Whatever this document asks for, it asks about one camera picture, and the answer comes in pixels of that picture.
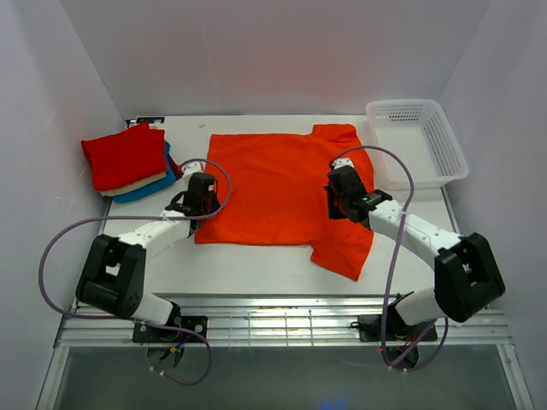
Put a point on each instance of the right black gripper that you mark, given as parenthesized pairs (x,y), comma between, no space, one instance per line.
(333,213)

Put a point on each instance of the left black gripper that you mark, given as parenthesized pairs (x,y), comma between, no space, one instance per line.
(215,204)

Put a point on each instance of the orange t-shirt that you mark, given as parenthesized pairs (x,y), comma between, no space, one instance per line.
(273,184)

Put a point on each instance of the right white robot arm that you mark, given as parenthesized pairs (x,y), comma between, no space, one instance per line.
(466,275)

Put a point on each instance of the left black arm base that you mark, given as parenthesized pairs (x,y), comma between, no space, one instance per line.
(148,334)

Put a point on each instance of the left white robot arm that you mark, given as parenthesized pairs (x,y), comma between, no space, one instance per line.
(112,279)

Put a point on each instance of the folded maroon t-shirt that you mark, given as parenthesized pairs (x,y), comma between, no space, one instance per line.
(174,166)

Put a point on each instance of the folded red t-shirt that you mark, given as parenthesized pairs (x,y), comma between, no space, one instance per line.
(126,158)

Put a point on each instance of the blue label sticker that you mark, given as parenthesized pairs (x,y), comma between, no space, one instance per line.
(153,120)

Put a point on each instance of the folded beige t-shirt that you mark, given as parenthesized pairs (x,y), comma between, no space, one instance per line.
(133,186)

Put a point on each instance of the white plastic basket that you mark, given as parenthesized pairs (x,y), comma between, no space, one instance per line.
(418,132)

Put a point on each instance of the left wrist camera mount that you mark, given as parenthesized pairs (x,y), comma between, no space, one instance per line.
(191,168)

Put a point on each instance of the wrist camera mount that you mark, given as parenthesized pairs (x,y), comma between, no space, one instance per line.
(342,162)
(191,168)

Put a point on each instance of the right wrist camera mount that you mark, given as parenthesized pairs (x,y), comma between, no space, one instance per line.
(342,162)

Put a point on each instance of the aluminium rail frame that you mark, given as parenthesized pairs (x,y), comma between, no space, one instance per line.
(240,322)

